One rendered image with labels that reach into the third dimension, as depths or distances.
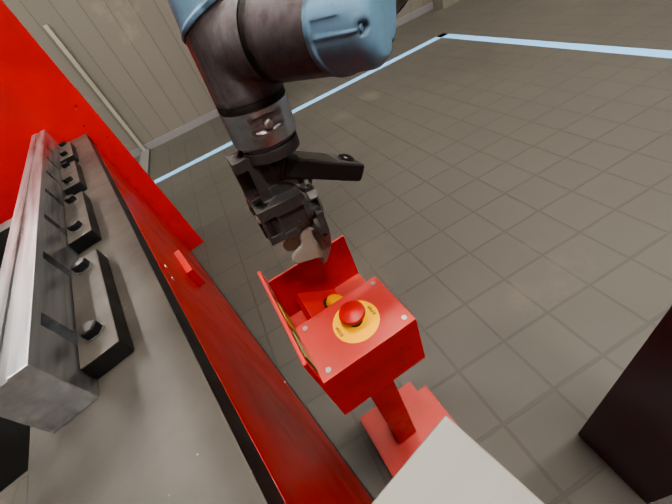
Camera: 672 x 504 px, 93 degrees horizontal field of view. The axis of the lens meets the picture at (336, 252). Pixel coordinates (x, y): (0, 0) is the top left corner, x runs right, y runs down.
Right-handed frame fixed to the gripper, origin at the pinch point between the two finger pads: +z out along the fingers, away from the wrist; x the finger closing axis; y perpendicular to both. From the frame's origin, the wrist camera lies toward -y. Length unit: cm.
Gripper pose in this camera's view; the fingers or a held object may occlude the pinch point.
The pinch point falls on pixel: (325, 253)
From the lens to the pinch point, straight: 50.9
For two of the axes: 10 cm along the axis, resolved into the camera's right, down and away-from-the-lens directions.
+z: 2.3, 7.1, 6.6
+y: -8.6, 4.7, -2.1
